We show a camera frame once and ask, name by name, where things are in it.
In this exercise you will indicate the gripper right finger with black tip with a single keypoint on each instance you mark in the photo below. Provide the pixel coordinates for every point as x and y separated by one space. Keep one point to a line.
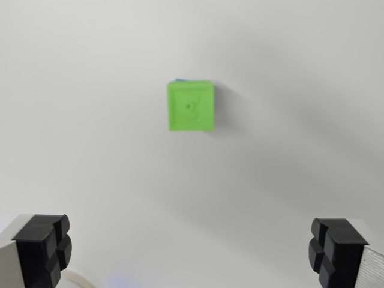
342 255

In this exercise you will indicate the gripper left finger with black tip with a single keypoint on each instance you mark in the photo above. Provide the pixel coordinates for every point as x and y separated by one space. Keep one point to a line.
33 252

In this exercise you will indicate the green embossed toy cube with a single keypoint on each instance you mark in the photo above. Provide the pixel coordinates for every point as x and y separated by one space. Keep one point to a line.
190 108

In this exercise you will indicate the blue embossed toy cube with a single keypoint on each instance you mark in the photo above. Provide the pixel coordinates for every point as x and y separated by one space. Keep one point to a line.
181 79

